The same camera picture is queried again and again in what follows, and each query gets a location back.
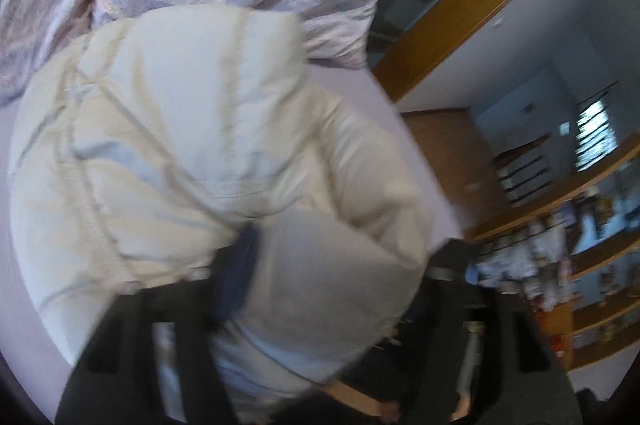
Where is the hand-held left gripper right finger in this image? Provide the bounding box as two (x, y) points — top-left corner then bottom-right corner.
(422, 239), (585, 425)

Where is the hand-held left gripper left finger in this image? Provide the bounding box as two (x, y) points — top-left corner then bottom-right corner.
(54, 224), (267, 425)

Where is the white puffer jacket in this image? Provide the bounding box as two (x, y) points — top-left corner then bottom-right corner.
(7, 2), (437, 425)

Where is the person's right hand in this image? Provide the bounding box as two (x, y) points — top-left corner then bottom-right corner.
(320, 380), (402, 423)

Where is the dark wooden slatted furniture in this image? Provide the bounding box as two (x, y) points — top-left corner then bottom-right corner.
(494, 134), (555, 207)

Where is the wooden shelf with clutter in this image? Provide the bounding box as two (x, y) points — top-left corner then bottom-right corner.
(464, 144), (640, 372)

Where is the window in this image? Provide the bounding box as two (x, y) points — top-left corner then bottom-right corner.
(574, 99), (615, 173)

